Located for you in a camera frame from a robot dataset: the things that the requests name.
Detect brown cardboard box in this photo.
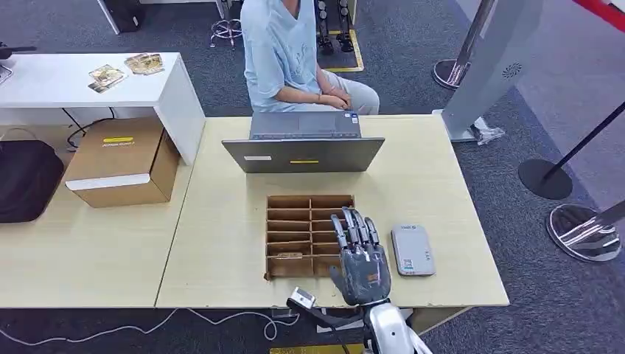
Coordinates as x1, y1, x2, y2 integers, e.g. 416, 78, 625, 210
63, 116, 181, 209

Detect black robot legs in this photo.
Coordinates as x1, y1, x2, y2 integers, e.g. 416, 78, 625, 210
314, 0, 356, 55

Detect yellow-edged floor mat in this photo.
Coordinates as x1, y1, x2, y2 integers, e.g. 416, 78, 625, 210
316, 28, 366, 74

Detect chrome stanchion post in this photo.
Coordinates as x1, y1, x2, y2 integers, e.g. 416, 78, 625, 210
431, 0, 495, 91

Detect chrome stanchion with mirror base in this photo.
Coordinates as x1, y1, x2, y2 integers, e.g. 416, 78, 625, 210
545, 199, 625, 263

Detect printed card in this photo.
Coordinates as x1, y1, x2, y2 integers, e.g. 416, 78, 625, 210
142, 52, 166, 75
88, 74, 128, 94
123, 53, 155, 76
88, 64, 124, 84

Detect clear plastic wrap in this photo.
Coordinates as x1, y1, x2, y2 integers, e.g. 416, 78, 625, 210
469, 116, 506, 146

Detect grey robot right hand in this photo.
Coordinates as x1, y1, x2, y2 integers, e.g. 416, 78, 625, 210
329, 206, 393, 308

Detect person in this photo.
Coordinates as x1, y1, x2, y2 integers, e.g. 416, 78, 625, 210
240, 0, 381, 117

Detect chrome stool base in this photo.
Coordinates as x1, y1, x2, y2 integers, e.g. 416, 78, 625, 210
209, 17, 244, 50

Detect black cable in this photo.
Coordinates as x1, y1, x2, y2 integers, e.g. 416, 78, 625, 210
60, 106, 116, 150

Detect white floor cable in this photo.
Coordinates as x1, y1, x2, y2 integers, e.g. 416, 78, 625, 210
0, 308, 301, 348

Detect red barrier belt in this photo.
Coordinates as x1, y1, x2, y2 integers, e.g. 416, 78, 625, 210
573, 0, 625, 33

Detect yellow floor plate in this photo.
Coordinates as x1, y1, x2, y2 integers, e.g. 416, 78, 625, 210
269, 344, 366, 354

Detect wooden slotted card box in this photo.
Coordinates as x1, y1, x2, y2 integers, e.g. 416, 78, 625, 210
264, 194, 357, 281

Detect grey flat card reader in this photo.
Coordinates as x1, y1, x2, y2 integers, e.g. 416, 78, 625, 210
390, 223, 437, 278

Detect silver kiosk panel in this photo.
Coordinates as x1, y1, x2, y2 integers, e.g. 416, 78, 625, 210
431, 0, 545, 144

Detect white side desk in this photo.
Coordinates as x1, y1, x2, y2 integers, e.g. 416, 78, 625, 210
0, 52, 206, 166

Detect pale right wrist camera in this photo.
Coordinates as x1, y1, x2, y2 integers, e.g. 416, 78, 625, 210
286, 286, 318, 310

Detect black stanchion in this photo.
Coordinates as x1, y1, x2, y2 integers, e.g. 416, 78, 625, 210
517, 100, 625, 201

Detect grey open laptop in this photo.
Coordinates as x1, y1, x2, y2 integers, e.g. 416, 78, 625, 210
221, 111, 385, 174

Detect black bag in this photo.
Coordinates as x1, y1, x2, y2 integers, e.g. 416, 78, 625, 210
0, 140, 66, 225

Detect black cabinet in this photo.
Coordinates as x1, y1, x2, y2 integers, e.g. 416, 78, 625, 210
97, 0, 146, 35

